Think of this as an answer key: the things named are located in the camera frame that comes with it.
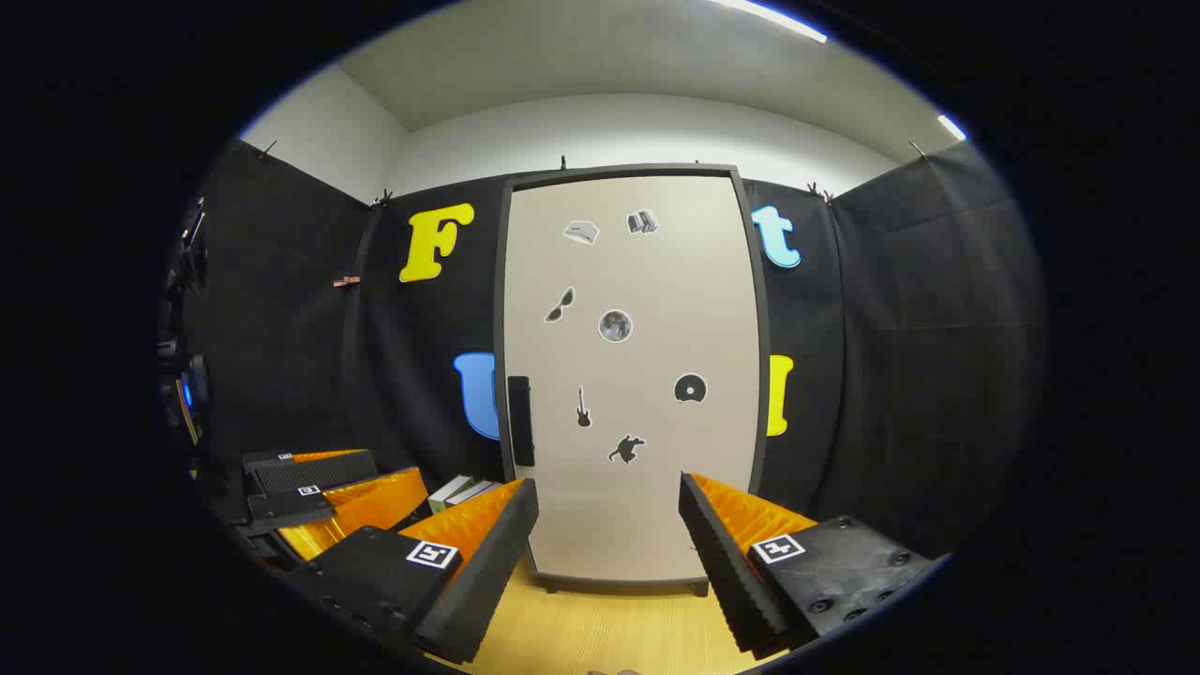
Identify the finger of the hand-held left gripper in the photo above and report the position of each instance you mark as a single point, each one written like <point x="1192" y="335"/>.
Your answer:
<point x="286" y="506"/>
<point x="319" y="472"/>

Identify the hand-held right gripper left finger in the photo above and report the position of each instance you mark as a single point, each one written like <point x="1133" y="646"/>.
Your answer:
<point x="487" y="581"/>

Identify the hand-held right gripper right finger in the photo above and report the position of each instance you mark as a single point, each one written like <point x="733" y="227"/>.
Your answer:
<point x="727" y="572"/>

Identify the grey book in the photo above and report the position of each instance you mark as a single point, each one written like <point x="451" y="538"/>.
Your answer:
<point x="478" y="490"/>

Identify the green book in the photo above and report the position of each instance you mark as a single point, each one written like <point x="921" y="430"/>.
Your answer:
<point x="448" y="494"/>

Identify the black backdrop cloth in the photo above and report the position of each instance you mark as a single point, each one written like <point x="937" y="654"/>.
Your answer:
<point x="281" y="328"/>

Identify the short ceiling light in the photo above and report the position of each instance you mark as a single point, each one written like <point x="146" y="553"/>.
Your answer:
<point x="952" y="127"/>

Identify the long ceiling light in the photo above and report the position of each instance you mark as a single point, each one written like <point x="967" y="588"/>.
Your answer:
<point x="773" y="19"/>

